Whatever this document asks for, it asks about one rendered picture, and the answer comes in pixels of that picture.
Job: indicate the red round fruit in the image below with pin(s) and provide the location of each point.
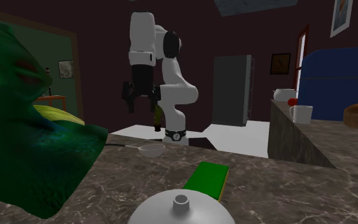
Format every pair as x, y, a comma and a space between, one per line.
292, 102

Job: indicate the large green lumpy figure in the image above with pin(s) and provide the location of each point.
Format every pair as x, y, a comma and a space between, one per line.
20, 139

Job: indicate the pale wall picture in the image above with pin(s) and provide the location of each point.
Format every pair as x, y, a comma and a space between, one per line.
66, 69

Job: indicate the white framed wall picture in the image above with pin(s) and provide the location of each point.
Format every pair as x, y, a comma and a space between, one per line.
341, 17

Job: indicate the orange side table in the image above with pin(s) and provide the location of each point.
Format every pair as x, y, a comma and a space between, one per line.
53, 98

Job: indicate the dark robot stand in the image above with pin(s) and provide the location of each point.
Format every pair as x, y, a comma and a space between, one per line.
202, 143

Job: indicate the yellow-green curved object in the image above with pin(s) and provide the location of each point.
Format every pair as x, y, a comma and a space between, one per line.
59, 114

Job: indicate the olive green bottle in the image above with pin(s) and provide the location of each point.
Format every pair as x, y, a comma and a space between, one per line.
158, 119

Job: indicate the grey dome lid with knob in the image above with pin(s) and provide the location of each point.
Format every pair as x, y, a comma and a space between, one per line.
166, 211

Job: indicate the white mug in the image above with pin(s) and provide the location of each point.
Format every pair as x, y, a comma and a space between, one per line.
302, 114

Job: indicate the white round pot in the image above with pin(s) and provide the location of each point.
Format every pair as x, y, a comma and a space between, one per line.
284, 95

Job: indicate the grey refrigerator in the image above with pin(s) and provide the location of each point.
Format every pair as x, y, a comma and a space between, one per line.
231, 90

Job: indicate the dark framed wall picture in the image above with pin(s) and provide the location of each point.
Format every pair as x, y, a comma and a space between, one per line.
280, 64

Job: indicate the blue refrigerator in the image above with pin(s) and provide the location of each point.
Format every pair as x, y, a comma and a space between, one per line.
333, 83

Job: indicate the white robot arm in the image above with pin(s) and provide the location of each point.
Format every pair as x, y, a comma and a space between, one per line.
173, 93

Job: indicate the red framed window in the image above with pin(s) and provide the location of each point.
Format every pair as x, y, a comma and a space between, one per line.
301, 59

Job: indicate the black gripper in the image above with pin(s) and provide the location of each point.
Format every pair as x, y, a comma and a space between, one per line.
142, 79

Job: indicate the green flat box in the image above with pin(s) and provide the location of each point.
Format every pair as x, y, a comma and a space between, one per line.
208, 179

